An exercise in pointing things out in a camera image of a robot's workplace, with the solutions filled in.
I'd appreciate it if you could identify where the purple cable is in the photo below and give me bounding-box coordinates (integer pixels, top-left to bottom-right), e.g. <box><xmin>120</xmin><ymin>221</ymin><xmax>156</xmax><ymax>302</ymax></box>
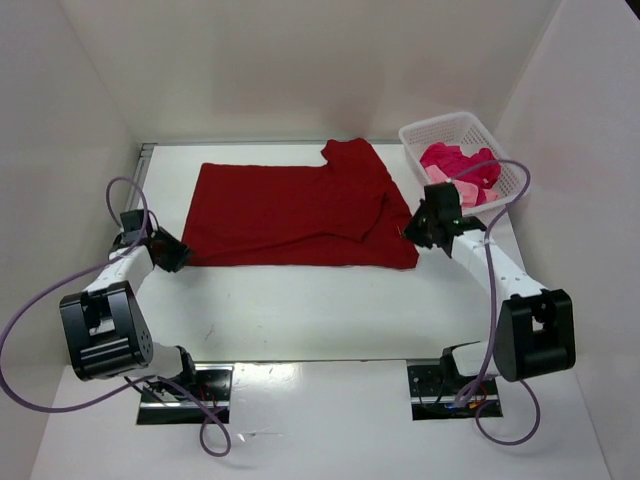
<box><xmin>447</xmin><ymin>159</ymin><xmax>544</xmax><ymax>447</ymax></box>
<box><xmin>0</xmin><ymin>177</ymin><xmax>236</xmax><ymax>458</ymax></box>

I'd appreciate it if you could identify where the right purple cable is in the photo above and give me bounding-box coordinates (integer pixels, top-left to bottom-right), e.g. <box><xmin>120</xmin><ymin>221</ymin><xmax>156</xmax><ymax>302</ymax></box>
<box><xmin>447</xmin><ymin>159</ymin><xmax>544</xmax><ymax>447</ymax></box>

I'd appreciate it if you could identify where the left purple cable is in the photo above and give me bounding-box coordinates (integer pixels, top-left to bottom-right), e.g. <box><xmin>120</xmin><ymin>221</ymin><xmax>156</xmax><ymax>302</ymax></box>
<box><xmin>0</xmin><ymin>177</ymin><xmax>236</xmax><ymax>458</ymax></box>

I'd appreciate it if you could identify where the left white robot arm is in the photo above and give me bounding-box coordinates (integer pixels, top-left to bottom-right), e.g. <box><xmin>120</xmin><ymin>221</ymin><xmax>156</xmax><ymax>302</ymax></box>
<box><xmin>59</xmin><ymin>209</ymin><xmax>196</xmax><ymax>386</ymax></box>

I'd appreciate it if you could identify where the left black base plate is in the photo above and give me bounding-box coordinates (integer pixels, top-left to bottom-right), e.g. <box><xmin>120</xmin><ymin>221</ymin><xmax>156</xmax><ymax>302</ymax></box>
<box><xmin>136</xmin><ymin>362</ymin><xmax>234</xmax><ymax>426</ymax></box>

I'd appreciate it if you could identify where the magenta t-shirt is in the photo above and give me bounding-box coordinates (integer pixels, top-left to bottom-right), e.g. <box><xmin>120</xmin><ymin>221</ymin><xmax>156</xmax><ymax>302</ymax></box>
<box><xmin>419</xmin><ymin>142</ymin><xmax>501</xmax><ymax>191</ymax></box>

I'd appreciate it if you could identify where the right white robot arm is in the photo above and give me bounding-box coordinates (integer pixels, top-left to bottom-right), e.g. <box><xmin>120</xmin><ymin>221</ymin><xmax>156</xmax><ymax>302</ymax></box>
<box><xmin>404</xmin><ymin>183</ymin><xmax>576</xmax><ymax>382</ymax></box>

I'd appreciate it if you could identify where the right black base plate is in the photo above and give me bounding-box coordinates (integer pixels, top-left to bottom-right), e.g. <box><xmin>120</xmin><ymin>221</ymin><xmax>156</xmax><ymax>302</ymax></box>
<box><xmin>407</xmin><ymin>360</ymin><xmax>503</xmax><ymax>421</ymax></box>

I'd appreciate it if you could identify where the white plastic basket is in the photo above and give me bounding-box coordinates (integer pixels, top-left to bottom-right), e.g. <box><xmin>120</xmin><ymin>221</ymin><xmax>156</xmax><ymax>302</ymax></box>
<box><xmin>398</xmin><ymin>111</ymin><xmax>526</xmax><ymax>215</ymax></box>

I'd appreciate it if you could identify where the light pink t-shirt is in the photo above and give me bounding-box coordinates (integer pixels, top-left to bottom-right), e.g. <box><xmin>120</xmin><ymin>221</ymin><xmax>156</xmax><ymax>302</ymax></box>
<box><xmin>425</xmin><ymin>165</ymin><xmax>500</xmax><ymax>210</ymax></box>

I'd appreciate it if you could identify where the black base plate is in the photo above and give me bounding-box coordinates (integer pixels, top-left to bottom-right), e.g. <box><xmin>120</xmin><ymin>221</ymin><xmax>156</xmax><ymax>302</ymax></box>
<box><xmin>407</xmin><ymin>360</ymin><xmax>503</xmax><ymax>421</ymax></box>
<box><xmin>136</xmin><ymin>362</ymin><xmax>234</xmax><ymax>426</ymax></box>

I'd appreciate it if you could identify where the dark red t-shirt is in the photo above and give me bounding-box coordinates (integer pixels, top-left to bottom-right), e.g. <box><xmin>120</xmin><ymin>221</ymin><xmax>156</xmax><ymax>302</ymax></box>
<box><xmin>182</xmin><ymin>138</ymin><xmax>419</xmax><ymax>270</ymax></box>

